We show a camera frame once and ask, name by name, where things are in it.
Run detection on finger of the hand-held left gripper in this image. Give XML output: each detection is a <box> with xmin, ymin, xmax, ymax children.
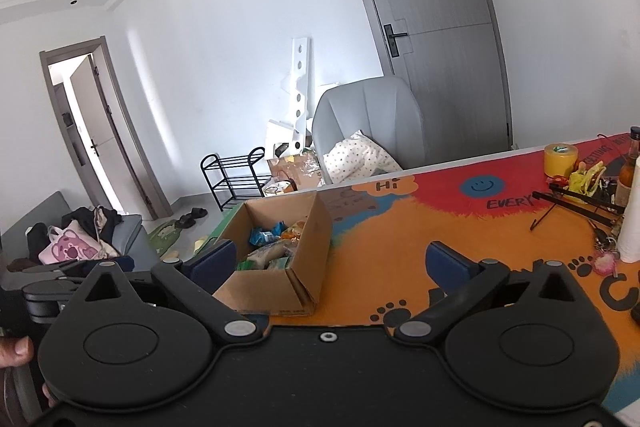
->
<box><xmin>22</xmin><ymin>263</ymin><xmax>101</xmax><ymax>323</ymax></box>

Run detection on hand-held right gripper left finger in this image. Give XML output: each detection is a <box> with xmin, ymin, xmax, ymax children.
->
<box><xmin>60</xmin><ymin>239</ymin><xmax>264</xmax><ymax>348</ymax></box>

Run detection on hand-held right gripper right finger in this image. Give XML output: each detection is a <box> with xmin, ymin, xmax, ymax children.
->
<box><xmin>398</xmin><ymin>241</ymin><xmax>601</xmax><ymax>348</ymax></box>

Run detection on large white snack packet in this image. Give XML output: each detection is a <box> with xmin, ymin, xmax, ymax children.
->
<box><xmin>245</xmin><ymin>242</ymin><xmax>296</xmax><ymax>269</ymax></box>

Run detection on blue snack packet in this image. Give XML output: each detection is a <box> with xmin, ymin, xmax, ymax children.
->
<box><xmin>249</xmin><ymin>226</ymin><xmax>281</xmax><ymax>248</ymax></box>

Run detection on cardboard box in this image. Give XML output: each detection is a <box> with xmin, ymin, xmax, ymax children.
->
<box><xmin>212</xmin><ymin>192</ymin><xmax>334</xmax><ymax>317</ymax></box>

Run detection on pile of small snack packets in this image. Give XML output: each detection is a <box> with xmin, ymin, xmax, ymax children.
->
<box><xmin>235</xmin><ymin>219</ymin><xmax>307</xmax><ymax>273</ymax></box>

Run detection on person's left hand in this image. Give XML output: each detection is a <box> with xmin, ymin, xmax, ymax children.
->
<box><xmin>0</xmin><ymin>337</ymin><xmax>35</xmax><ymax>369</ymax></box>

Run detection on dark slippers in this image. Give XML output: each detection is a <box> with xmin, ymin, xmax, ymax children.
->
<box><xmin>175</xmin><ymin>207</ymin><xmax>208</xmax><ymax>229</ymax></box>

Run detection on pink printed bag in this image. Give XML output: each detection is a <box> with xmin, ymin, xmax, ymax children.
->
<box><xmin>39</xmin><ymin>227</ymin><xmax>101</xmax><ymax>264</ymax></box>

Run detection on green floor rug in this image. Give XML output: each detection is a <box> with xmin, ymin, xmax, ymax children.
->
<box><xmin>145</xmin><ymin>217</ymin><xmax>186</xmax><ymax>258</ymax></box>

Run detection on dark clothes pile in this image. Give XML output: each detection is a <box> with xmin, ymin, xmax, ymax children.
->
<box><xmin>25</xmin><ymin>205</ymin><xmax>123</xmax><ymax>258</ymax></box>

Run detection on grey sofa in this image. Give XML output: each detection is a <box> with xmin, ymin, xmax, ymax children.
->
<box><xmin>0</xmin><ymin>191</ymin><xmax>148</xmax><ymax>275</ymax></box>

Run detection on black shoe rack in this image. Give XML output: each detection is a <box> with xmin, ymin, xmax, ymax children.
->
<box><xmin>200</xmin><ymin>147</ymin><xmax>273</xmax><ymax>212</ymax></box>

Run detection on brown floor carton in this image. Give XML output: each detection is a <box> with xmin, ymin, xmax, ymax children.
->
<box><xmin>267</xmin><ymin>147</ymin><xmax>326</xmax><ymax>192</ymax></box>

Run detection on white dotted cushion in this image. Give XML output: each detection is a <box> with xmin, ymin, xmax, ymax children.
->
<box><xmin>322</xmin><ymin>130</ymin><xmax>403</xmax><ymax>184</ymax></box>

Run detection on white foam packing piece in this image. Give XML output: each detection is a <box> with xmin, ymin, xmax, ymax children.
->
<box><xmin>266</xmin><ymin>82</ymin><xmax>341</xmax><ymax>158</ymax></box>

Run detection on yellow tape roll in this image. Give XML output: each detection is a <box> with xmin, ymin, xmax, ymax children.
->
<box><xmin>543</xmin><ymin>143</ymin><xmax>580</xmax><ymax>180</ymax></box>

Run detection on metal key bunch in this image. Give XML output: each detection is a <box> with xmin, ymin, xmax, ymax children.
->
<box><xmin>592</xmin><ymin>224</ymin><xmax>621</xmax><ymax>253</ymax></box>

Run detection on yellow crumpled wrapper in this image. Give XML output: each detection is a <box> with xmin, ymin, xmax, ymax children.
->
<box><xmin>567</xmin><ymin>161</ymin><xmax>607</xmax><ymax>198</ymax></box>

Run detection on grey chair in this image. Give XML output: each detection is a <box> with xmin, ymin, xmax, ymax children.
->
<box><xmin>311</xmin><ymin>76</ymin><xmax>426</xmax><ymax>185</ymax></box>

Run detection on grey interior door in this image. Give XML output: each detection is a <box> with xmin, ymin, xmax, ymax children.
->
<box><xmin>40</xmin><ymin>36</ymin><xmax>173</xmax><ymax>222</ymax></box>

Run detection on amber glass bottle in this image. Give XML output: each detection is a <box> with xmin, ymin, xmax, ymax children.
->
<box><xmin>614</xmin><ymin>126</ymin><xmax>640</xmax><ymax>208</ymax></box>

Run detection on white foam board with holes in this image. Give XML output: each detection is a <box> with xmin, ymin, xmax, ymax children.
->
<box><xmin>285</xmin><ymin>37</ymin><xmax>312</xmax><ymax>155</ymax></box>

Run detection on pink keychain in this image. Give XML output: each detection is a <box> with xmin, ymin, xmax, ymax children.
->
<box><xmin>592</xmin><ymin>253</ymin><xmax>619</xmax><ymax>277</ymax></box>

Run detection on black door handle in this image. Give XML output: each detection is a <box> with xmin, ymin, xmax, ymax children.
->
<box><xmin>382</xmin><ymin>23</ymin><xmax>411</xmax><ymax>58</ymax></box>

